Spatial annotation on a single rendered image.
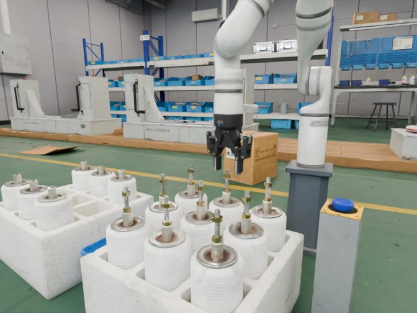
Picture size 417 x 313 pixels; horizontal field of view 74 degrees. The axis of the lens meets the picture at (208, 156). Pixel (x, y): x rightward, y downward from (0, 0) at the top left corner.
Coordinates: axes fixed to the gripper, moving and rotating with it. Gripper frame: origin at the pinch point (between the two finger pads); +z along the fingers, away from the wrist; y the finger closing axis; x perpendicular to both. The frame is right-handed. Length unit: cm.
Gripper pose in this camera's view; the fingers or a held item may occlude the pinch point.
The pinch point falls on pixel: (228, 167)
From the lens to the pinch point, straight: 73.0
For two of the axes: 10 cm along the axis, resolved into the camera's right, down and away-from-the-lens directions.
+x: 6.9, -1.6, 7.1
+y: 7.3, 1.5, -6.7
